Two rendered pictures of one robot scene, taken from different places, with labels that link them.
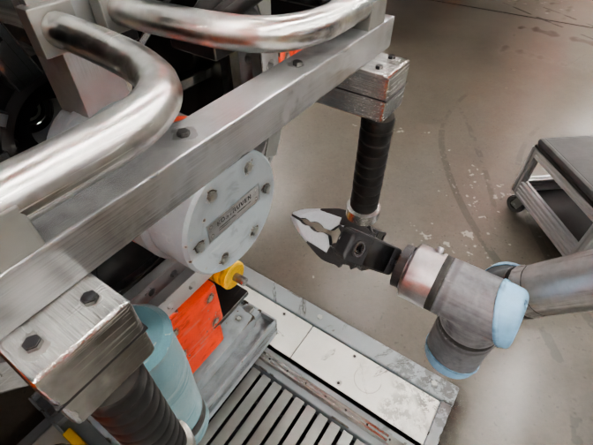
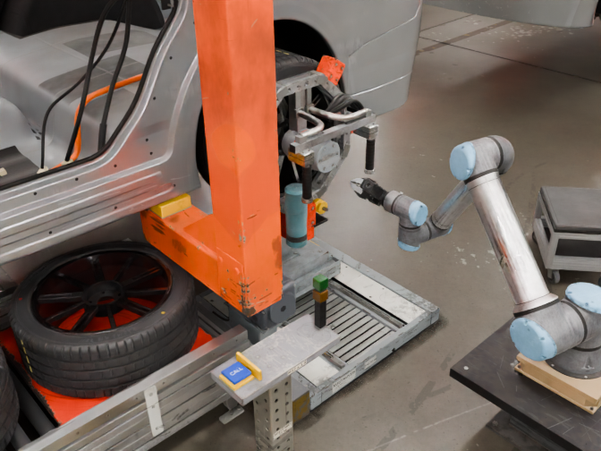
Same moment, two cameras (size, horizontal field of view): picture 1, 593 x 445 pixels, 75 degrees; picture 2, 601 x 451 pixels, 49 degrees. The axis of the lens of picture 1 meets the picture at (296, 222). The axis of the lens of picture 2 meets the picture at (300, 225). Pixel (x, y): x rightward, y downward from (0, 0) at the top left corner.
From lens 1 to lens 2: 2.20 m
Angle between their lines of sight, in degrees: 17
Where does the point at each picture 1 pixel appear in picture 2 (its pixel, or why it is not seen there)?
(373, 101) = (367, 134)
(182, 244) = (317, 158)
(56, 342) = (306, 153)
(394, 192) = not seen: hidden behind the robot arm
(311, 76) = (348, 126)
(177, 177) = (321, 138)
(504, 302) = (413, 205)
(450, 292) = (398, 202)
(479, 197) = not seen: hidden behind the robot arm
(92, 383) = (308, 160)
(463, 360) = (405, 235)
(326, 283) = (379, 264)
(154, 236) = not seen: hidden behind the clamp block
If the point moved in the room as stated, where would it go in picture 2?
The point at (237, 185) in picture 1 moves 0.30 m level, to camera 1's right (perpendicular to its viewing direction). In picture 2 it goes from (330, 149) to (409, 157)
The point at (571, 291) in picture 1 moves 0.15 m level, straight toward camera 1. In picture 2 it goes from (443, 208) to (410, 217)
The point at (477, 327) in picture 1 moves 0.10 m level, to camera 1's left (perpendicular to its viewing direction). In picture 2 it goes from (405, 214) to (379, 211)
